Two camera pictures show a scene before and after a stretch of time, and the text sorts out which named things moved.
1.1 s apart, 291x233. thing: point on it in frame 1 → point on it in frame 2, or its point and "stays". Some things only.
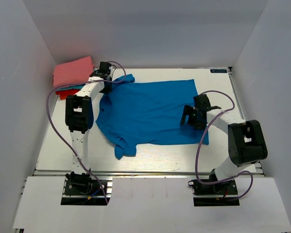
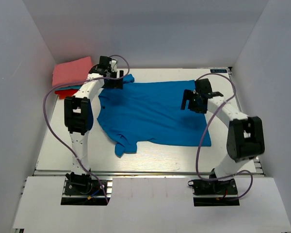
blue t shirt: x=131 y=113 stays
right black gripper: x=189 y=110 → x=187 y=95
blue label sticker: x=218 y=71 stays
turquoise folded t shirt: x=79 y=87 stays
